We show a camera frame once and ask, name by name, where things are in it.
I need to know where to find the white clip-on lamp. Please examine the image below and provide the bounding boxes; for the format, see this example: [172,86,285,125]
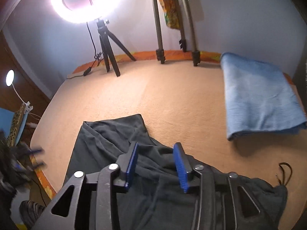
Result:
[5,70,33,114]

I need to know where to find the folded light blue jeans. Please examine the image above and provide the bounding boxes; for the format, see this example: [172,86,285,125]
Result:
[220,53,306,141]

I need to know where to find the small black tripod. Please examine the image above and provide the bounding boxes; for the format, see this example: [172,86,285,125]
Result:
[96,19,136,77]

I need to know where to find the large grey tripod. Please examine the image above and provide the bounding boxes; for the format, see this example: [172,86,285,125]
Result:
[152,0,201,67]

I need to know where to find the orange patterned cloth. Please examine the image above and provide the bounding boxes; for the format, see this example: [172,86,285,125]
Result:
[159,0,180,30]

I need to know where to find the black power cable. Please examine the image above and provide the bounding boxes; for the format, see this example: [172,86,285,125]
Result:
[65,21,103,80]

